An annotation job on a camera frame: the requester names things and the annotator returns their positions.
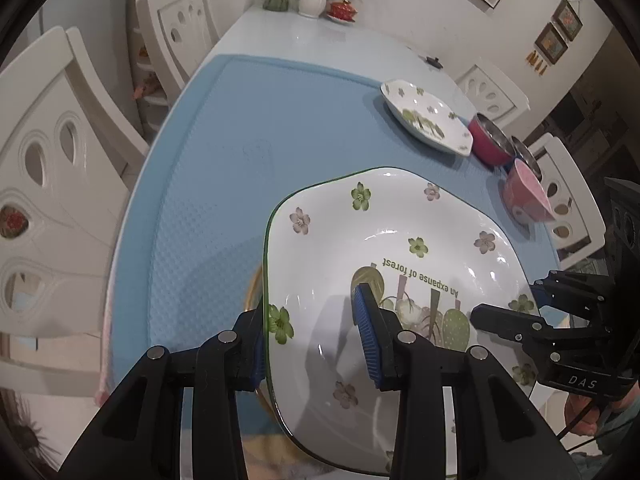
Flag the red steel bowl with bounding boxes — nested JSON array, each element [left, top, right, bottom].
[[467, 112, 518, 167]]

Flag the person's right hand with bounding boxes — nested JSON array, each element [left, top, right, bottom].
[[564, 392, 601, 438]]

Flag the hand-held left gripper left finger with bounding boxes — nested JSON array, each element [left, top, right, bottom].
[[60, 292, 266, 480]]

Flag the large white floral plate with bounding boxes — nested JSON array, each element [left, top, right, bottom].
[[262, 166, 546, 478]]

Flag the small white floral plate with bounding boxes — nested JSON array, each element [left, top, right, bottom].
[[380, 79, 474, 157]]

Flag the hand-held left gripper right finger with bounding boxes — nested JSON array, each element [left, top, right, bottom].
[[352, 282, 571, 480]]

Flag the small framed wall picture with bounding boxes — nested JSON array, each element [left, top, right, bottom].
[[552, 0, 583, 41], [535, 22, 568, 64]]

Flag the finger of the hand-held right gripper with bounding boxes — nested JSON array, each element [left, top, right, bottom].
[[531, 269, 615, 320], [470, 302, 555, 347]]

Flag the white dining chair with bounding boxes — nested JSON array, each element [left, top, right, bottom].
[[135, 0, 223, 106], [0, 25, 151, 401], [455, 62, 531, 136], [527, 132, 608, 271]]

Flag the pink bowl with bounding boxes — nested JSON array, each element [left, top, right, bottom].
[[502, 157, 557, 226]]

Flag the light blue placemat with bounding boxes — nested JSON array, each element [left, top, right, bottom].
[[105, 52, 561, 461]]

